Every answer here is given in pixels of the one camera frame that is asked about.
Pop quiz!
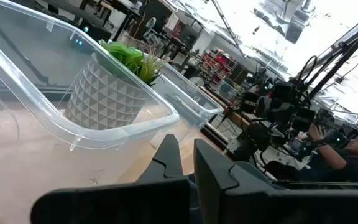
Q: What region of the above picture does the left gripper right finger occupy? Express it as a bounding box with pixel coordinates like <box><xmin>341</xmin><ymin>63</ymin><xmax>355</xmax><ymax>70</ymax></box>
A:
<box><xmin>193</xmin><ymin>138</ymin><xmax>358</xmax><ymax>224</ymax></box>

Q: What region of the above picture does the red parts storage rack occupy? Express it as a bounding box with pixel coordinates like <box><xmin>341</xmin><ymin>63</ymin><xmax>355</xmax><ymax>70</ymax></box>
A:
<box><xmin>199</xmin><ymin>51</ymin><xmax>239</xmax><ymax>88</ymax></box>

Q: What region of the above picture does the black aluminium rig frame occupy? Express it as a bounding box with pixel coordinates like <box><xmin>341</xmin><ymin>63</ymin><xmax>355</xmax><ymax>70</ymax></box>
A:
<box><xmin>290</xmin><ymin>7</ymin><xmax>358</xmax><ymax>100</ymax></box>

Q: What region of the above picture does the person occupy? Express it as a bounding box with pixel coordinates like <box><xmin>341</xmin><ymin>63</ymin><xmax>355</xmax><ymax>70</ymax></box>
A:
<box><xmin>306</xmin><ymin>123</ymin><xmax>358</xmax><ymax>183</ymax></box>

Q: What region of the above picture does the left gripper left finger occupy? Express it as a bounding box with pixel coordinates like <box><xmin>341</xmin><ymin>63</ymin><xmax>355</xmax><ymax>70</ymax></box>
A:
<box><xmin>31</xmin><ymin>133</ymin><xmax>193</xmax><ymax>224</ymax></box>

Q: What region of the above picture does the grey geometric plant pot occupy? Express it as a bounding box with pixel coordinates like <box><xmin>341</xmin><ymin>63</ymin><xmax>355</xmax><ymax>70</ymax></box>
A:
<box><xmin>65</xmin><ymin>52</ymin><xmax>150</xmax><ymax>131</ymax></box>

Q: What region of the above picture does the green artificial plant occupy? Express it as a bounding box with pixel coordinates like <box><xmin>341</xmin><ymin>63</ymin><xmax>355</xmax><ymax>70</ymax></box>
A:
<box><xmin>98</xmin><ymin>39</ymin><xmax>170</xmax><ymax>86</ymax></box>

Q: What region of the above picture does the clear plastic storage bin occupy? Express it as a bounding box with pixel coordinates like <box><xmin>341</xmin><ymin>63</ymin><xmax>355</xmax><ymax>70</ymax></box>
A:
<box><xmin>0</xmin><ymin>0</ymin><xmax>180</xmax><ymax>224</ymax></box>
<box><xmin>149</xmin><ymin>62</ymin><xmax>225</xmax><ymax>150</ymax></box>

